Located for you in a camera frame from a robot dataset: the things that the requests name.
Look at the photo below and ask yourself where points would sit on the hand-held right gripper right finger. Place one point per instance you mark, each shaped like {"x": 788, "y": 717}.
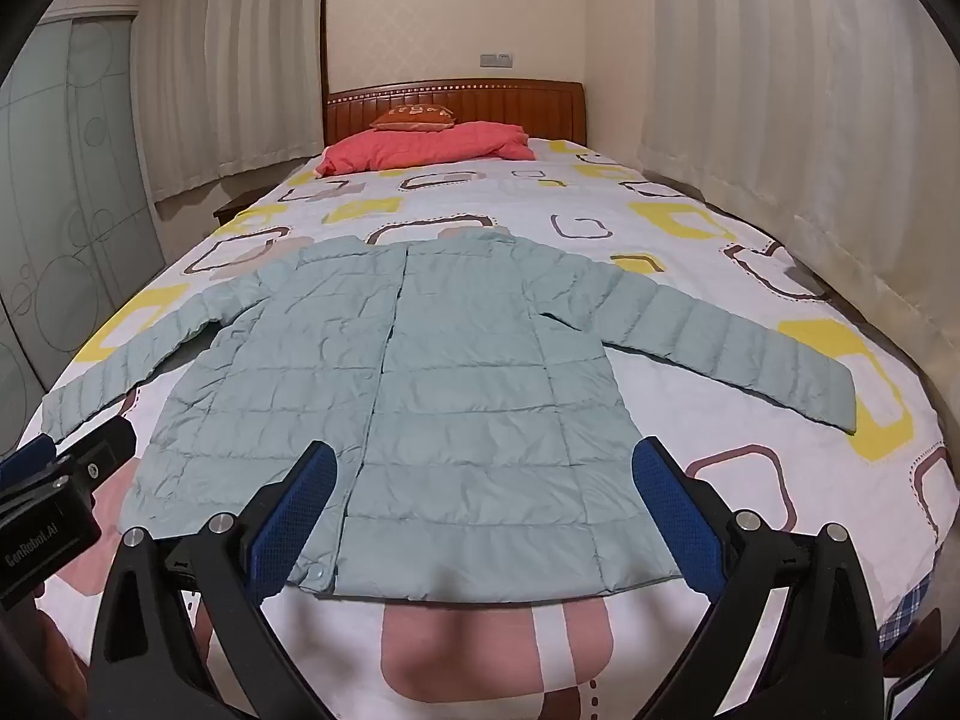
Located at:
{"x": 675, "y": 521}

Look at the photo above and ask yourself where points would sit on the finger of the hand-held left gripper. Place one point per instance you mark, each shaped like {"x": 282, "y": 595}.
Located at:
{"x": 97, "y": 454}

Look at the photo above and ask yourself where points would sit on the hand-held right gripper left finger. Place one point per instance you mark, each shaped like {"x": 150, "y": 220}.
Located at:
{"x": 296, "y": 517}

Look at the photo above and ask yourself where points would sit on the light green puffer jacket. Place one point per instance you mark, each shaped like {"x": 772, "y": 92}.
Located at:
{"x": 450, "y": 390}

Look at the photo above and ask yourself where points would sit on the blue plaid cloth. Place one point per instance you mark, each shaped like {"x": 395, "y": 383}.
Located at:
{"x": 904, "y": 615}

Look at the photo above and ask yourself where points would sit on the wardrobe with frosted glass doors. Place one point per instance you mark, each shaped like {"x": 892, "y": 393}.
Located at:
{"x": 67, "y": 202}

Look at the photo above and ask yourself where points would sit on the wooden nightstand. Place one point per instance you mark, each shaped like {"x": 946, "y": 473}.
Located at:
{"x": 229, "y": 208}

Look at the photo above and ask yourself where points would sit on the white patterned bed sheet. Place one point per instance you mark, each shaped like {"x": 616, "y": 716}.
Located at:
{"x": 675, "y": 240}

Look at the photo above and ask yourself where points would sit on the red pillow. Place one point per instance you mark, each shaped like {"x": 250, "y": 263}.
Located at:
{"x": 420, "y": 146}

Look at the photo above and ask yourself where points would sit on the white pleated curtain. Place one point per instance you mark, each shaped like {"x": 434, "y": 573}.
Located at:
{"x": 225, "y": 67}
{"x": 787, "y": 112}

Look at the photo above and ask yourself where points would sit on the small orange cushion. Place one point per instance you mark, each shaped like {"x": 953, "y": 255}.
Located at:
{"x": 414, "y": 118}

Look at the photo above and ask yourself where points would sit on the wooden headboard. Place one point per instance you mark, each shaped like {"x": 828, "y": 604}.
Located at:
{"x": 450, "y": 94}

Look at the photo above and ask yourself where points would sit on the white wall socket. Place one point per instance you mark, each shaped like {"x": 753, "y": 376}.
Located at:
{"x": 496, "y": 58}

